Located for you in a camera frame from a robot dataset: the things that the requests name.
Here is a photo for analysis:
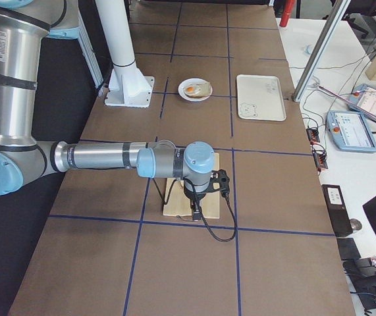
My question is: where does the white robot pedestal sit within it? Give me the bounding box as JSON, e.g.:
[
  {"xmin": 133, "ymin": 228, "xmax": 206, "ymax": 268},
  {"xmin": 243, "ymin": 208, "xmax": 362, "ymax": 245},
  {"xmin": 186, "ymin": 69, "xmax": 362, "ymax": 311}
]
[{"xmin": 95, "ymin": 0, "xmax": 155, "ymax": 108}]

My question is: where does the teach pendant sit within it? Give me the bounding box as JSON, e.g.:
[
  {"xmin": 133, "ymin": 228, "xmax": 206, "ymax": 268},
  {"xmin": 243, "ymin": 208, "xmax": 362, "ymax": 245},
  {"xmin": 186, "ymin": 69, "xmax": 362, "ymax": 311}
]
[
  {"xmin": 348, "ymin": 84, "xmax": 376, "ymax": 116},
  {"xmin": 326, "ymin": 111, "xmax": 376, "ymax": 153}
]

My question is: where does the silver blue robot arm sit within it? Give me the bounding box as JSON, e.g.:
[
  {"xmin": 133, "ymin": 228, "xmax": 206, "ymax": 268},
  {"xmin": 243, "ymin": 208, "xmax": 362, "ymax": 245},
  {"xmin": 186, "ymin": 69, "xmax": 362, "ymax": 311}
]
[{"xmin": 0, "ymin": 1, "xmax": 218, "ymax": 211}]

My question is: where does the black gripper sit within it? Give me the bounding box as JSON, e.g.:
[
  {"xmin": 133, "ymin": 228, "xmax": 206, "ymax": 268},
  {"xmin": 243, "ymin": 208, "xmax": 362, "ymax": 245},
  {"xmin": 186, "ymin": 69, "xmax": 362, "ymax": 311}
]
[{"xmin": 184, "ymin": 180, "xmax": 217, "ymax": 211}]

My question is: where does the near teach pendant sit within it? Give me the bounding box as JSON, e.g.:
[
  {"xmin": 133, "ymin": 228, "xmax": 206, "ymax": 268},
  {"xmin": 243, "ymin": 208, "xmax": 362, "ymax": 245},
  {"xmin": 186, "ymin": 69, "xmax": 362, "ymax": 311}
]
[{"xmin": 326, "ymin": 111, "xmax": 376, "ymax": 153}]

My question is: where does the black box with label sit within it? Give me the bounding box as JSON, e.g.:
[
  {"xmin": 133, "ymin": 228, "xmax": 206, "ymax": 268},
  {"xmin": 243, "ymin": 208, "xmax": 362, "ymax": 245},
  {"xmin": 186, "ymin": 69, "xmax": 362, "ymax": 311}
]
[{"xmin": 321, "ymin": 184, "xmax": 353, "ymax": 238}]

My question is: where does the black camera cable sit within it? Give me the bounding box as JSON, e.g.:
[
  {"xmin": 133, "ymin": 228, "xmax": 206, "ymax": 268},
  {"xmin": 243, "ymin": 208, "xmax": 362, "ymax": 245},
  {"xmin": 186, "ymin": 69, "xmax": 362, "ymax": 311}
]
[{"xmin": 151, "ymin": 176, "xmax": 238, "ymax": 242}]

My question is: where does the near orange black connector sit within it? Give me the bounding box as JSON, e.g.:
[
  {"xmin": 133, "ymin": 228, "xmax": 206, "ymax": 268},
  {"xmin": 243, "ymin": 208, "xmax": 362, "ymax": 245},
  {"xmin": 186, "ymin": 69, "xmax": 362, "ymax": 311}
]
[{"xmin": 312, "ymin": 149, "xmax": 328, "ymax": 171}]

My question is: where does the orange black connector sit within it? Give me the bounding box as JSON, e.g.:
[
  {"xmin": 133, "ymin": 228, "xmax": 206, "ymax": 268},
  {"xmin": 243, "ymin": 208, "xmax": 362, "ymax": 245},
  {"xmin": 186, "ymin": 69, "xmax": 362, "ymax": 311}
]
[
  {"xmin": 312, "ymin": 149, "xmax": 328, "ymax": 171},
  {"xmin": 306, "ymin": 127, "xmax": 320, "ymax": 144}
]

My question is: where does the aluminium frame post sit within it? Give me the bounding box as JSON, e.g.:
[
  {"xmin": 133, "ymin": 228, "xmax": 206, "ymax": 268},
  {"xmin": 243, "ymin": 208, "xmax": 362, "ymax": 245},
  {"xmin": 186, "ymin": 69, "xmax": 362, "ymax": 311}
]
[{"xmin": 292, "ymin": 0, "xmax": 351, "ymax": 103}]

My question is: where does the far orange black connector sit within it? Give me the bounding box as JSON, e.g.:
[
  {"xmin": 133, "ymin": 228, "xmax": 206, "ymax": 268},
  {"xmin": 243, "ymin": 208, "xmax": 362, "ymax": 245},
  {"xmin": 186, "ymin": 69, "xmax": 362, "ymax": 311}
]
[{"xmin": 306, "ymin": 127, "xmax": 320, "ymax": 144}]

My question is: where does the fried egg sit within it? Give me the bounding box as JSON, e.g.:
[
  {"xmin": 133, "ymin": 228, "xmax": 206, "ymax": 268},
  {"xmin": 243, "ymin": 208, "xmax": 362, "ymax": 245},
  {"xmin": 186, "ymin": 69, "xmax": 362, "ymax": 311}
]
[{"xmin": 183, "ymin": 84, "xmax": 201, "ymax": 97}]

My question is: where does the silver metal rod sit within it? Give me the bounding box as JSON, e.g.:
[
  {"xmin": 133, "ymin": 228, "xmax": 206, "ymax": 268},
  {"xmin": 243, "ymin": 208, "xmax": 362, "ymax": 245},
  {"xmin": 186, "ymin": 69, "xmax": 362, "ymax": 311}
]
[{"xmin": 315, "ymin": 84, "xmax": 376, "ymax": 122}]

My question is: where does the cream bear tray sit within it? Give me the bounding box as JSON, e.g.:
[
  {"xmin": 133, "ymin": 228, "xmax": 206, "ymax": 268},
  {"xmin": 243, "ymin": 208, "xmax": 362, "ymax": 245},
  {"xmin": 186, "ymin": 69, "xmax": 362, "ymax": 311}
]
[{"xmin": 236, "ymin": 74, "xmax": 286, "ymax": 122}]

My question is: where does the black flat device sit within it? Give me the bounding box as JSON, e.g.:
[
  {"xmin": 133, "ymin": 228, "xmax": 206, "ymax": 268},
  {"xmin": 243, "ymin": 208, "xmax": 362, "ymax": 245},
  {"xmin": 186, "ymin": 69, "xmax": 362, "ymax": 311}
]
[{"xmin": 336, "ymin": 238, "xmax": 361, "ymax": 261}]

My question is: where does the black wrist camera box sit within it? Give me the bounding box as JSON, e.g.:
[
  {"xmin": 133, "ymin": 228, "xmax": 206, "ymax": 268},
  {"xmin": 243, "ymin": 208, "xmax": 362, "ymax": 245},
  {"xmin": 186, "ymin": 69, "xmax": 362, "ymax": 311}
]
[{"xmin": 210, "ymin": 169, "xmax": 230, "ymax": 199}]

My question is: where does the white round plate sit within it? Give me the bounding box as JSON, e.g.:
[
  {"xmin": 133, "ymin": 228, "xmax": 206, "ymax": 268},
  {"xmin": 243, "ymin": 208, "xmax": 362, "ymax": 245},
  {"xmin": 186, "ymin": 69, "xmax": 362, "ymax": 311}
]
[{"xmin": 178, "ymin": 78, "xmax": 213, "ymax": 102}]

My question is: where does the bottom bread slice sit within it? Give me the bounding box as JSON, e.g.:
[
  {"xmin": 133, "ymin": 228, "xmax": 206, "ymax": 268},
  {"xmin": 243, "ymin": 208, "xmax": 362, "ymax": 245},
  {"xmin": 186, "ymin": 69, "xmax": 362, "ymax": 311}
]
[{"xmin": 192, "ymin": 82, "xmax": 212, "ymax": 98}]

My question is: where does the far teach pendant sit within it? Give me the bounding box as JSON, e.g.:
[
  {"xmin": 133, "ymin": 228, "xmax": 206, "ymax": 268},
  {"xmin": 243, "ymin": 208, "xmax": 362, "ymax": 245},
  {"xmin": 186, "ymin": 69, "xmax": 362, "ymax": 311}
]
[{"xmin": 348, "ymin": 84, "xmax": 376, "ymax": 116}]

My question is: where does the wooden cutting board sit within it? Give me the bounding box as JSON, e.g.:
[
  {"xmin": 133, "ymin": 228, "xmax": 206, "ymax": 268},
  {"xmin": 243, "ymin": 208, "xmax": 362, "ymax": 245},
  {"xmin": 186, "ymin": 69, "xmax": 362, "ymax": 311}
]
[{"xmin": 162, "ymin": 153, "xmax": 220, "ymax": 220}]

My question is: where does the red cylinder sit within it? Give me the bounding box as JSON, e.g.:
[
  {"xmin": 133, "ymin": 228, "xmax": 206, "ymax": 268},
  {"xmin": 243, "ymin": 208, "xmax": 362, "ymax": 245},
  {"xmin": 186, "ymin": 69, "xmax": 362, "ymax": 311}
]
[{"xmin": 279, "ymin": 0, "xmax": 296, "ymax": 28}]

